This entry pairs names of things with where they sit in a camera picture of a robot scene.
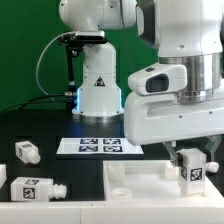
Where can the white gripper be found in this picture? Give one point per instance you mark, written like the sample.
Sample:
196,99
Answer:
158,118

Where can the white square table top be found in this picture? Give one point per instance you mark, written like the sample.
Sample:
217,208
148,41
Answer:
136,182

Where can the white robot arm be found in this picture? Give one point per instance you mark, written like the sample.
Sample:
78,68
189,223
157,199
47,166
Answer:
179,97

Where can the white marker tag sheet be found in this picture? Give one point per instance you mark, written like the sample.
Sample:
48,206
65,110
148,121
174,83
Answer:
110,146

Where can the white L-shaped obstacle fence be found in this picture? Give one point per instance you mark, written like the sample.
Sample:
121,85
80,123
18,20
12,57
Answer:
103,213

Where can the white block left edge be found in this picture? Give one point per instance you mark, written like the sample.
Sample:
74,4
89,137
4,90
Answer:
3,175

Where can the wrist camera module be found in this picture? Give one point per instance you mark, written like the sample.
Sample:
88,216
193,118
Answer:
158,79

